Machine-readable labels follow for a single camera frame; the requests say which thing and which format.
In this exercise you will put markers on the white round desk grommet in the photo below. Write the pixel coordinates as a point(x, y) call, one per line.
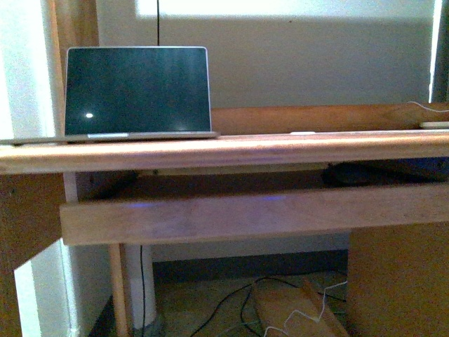
point(302, 133)

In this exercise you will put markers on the silver laptop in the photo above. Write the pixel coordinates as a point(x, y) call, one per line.
point(126, 93)

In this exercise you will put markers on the dark object under desk top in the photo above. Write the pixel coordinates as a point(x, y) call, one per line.
point(358, 174)

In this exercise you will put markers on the wooden keyboard tray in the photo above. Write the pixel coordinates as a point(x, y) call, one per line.
point(223, 218)

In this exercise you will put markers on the wooden desk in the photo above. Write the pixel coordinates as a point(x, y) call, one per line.
point(398, 273)

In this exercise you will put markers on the white flat device on desk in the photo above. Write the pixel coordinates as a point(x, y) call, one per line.
point(435, 125)

